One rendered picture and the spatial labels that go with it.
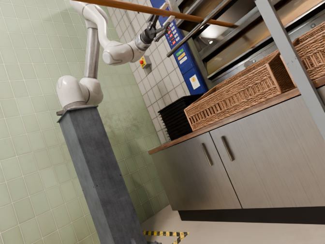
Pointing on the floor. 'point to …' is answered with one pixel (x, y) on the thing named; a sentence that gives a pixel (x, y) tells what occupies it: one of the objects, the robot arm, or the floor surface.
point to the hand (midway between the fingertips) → (167, 13)
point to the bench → (250, 166)
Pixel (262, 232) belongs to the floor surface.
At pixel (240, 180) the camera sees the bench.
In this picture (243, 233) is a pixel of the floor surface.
